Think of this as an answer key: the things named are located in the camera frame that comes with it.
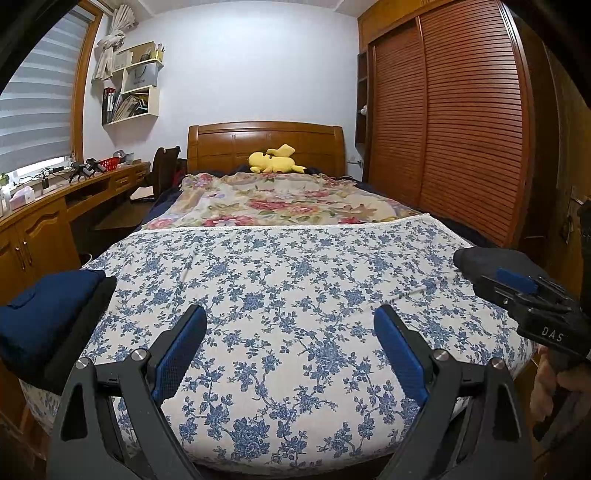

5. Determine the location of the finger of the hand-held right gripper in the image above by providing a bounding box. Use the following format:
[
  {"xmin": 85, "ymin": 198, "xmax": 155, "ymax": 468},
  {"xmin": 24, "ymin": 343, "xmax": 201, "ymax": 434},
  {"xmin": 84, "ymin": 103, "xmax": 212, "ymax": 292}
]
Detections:
[
  {"xmin": 475, "ymin": 274, "xmax": 533, "ymax": 320},
  {"xmin": 495, "ymin": 268, "xmax": 572, "ymax": 306}
]

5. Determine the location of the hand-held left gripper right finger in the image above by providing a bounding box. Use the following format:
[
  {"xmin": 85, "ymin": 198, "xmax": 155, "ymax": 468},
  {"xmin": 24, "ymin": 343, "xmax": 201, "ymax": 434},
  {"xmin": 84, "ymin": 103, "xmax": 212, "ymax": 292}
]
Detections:
[{"xmin": 373, "ymin": 304, "xmax": 536, "ymax": 480}]

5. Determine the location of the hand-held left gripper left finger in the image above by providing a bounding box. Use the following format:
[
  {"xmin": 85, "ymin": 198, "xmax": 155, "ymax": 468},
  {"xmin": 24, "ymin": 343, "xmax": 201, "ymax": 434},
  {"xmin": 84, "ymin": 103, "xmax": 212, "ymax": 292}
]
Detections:
[{"xmin": 46, "ymin": 304, "xmax": 208, "ymax": 480}]

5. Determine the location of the black jacket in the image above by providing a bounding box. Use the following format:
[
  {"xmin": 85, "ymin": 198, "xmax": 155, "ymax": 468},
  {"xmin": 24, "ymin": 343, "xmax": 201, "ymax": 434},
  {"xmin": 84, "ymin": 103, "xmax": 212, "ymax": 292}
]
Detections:
[{"xmin": 454, "ymin": 248, "xmax": 553, "ymax": 289}]

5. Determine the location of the person's right hand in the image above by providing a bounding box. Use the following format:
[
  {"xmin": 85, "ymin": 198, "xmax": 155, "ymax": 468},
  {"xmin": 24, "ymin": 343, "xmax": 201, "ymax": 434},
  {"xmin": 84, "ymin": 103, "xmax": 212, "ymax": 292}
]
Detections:
[{"xmin": 530, "ymin": 348, "xmax": 591, "ymax": 423}]

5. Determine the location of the folded black garment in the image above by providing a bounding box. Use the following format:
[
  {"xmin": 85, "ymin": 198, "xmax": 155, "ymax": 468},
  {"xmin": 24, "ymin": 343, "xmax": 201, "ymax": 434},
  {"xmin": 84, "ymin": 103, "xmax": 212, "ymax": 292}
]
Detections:
[{"xmin": 18, "ymin": 276, "xmax": 117, "ymax": 396}]

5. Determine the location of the blue floral bed sheet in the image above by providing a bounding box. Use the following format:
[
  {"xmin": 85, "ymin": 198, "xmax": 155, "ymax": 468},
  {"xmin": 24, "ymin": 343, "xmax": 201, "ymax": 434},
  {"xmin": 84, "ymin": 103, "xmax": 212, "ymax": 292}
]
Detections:
[{"xmin": 21, "ymin": 213, "xmax": 539, "ymax": 465}]

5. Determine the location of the folded navy blue cloth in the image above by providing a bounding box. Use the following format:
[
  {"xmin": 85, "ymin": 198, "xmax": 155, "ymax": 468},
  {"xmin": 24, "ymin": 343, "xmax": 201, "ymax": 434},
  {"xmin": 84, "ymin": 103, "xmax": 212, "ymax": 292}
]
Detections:
[{"xmin": 0, "ymin": 270, "xmax": 107, "ymax": 366}]

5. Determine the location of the wooden louvered wardrobe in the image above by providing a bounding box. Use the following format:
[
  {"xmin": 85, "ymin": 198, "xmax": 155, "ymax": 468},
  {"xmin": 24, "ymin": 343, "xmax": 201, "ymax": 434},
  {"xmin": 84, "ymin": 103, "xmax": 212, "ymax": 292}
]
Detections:
[{"xmin": 358, "ymin": 0, "xmax": 551, "ymax": 251}]

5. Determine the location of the wooden desk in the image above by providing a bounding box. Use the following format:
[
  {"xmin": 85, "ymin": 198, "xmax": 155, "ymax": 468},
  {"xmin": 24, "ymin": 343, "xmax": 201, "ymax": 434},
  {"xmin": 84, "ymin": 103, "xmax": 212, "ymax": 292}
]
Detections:
[{"xmin": 0, "ymin": 159, "xmax": 155, "ymax": 324}]

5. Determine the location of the pink floral blanket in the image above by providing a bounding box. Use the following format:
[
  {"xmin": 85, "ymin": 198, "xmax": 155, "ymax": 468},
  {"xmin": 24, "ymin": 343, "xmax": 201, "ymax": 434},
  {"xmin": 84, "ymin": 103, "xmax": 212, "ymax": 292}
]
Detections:
[{"xmin": 141, "ymin": 173, "xmax": 428, "ymax": 232}]

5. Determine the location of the dark brown chair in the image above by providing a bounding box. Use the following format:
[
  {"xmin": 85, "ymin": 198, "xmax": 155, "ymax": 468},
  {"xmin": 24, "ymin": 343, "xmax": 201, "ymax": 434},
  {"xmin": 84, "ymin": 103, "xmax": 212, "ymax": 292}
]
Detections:
[{"xmin": 131, "ymin": 146, "xmax": 182, "ymax": 204}]

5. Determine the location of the black tripod gadget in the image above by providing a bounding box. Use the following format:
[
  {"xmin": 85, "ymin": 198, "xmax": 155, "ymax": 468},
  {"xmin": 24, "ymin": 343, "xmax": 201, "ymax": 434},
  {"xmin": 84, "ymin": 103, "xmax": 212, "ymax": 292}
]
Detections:
[{"xmin": 69, "ymin": 158, "xmax": 106, "ymax": 184}]

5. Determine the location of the wooden bed headboard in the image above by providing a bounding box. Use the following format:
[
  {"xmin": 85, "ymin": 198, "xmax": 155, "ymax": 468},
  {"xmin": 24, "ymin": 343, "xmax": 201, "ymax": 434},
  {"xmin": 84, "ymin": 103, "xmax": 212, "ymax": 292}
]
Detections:
[{"xmin": 187, "ymin": 121, "xmax": 346, "ymax": 179}]

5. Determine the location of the yellow plush toy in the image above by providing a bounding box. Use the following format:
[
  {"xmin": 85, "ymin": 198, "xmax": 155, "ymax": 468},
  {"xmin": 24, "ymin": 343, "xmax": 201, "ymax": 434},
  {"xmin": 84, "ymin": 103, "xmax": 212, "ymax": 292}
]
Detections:
[{"xmin": 248, "ymin": 144, "xmax": 306, "ymax": 175}]

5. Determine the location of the pink tissue box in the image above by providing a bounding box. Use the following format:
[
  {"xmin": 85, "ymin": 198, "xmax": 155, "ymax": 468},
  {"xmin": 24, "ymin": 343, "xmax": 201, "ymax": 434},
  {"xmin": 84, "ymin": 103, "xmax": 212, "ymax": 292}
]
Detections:
[{"xmin": 9, "ymin": 188, "xmax": 36, "ymax": 211}]

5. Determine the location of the wooden open side shelf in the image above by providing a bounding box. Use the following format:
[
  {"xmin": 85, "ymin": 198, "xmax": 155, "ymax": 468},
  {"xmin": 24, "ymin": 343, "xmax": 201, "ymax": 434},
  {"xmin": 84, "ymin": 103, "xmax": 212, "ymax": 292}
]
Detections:
[{"xmin": 355, "ymin": 50, "xmax": 376, "ymax": 163}]

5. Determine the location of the row of shelf books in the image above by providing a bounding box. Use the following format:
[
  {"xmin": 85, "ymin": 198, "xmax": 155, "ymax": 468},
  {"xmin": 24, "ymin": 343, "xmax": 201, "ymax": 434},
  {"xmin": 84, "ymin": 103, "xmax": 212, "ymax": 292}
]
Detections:
[{"xmin": 103, "ymin": 87, "xmax": 150, "ymax": 123}]

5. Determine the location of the white paper bag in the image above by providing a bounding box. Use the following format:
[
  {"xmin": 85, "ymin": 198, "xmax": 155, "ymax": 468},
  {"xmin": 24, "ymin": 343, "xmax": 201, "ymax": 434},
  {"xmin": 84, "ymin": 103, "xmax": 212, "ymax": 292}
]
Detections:
[{"xmin": 121, "ymin": 62, "xmax": 158, "ymax": 91}]

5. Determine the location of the grey window blind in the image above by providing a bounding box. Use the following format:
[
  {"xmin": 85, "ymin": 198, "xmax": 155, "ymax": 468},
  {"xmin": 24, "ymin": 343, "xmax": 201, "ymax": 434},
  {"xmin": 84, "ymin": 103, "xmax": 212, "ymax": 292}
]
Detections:
[{"xmin": 0, "ymin": 11, "xmax": 91, "ymax": 177}]

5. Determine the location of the beige bundled cloth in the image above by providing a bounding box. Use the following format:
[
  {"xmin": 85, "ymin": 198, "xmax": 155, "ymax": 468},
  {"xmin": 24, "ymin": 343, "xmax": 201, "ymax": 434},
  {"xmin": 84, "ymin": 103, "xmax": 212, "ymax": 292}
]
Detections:
[{"xmin": 92, "ymin": 4, "xmax": 140, "ymax": 82}]

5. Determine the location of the white wall shelf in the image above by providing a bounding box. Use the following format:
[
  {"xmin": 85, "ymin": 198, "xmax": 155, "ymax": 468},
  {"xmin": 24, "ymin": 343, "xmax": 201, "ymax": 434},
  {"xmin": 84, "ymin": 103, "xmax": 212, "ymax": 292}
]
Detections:
[{"xmin": 100, "ymin": 41, "xmax": 166, "ymax": 127}]

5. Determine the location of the wooden window frame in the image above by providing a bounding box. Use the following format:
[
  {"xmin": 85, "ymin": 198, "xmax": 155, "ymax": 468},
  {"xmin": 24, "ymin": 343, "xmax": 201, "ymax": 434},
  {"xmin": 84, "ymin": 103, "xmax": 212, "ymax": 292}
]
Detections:
[{"xmin": 69, "ymin": 0, "xmax": 105, "ymax": 163}]

